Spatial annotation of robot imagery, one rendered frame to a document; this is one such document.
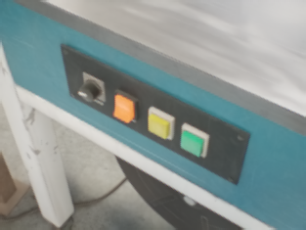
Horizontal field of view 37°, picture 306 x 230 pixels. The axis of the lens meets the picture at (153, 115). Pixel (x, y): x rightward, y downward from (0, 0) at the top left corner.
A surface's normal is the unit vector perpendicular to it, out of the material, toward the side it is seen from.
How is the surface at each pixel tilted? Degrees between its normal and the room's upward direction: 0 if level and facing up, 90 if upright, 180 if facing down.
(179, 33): 0
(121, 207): 0
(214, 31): 0
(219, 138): 90
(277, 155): 90
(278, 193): 90
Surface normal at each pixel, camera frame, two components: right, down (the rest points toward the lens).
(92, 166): 0.00, -0.67
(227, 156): -0.57, 0.61
